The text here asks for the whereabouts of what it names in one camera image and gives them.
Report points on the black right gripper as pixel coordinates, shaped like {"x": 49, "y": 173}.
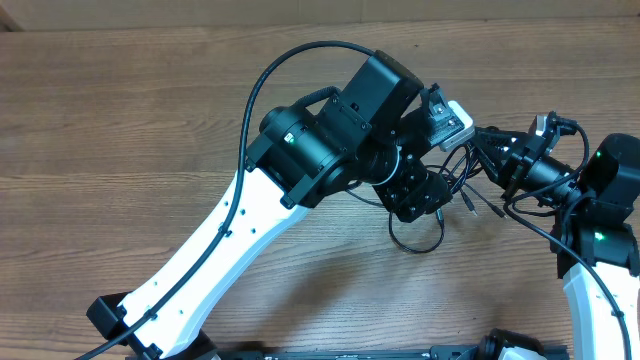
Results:
{"x": 508, "y": 150}

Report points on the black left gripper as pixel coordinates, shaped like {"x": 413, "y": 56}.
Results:
{"x": 413, "y": 192}

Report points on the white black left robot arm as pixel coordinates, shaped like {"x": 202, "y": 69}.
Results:
{"x": 375, "y": 131}

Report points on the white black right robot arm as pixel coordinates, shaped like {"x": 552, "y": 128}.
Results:
{"x": 583, "y": 214}

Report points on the brown cardboard wall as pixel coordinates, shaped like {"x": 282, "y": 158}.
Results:
{"x": 59, "y": 15}

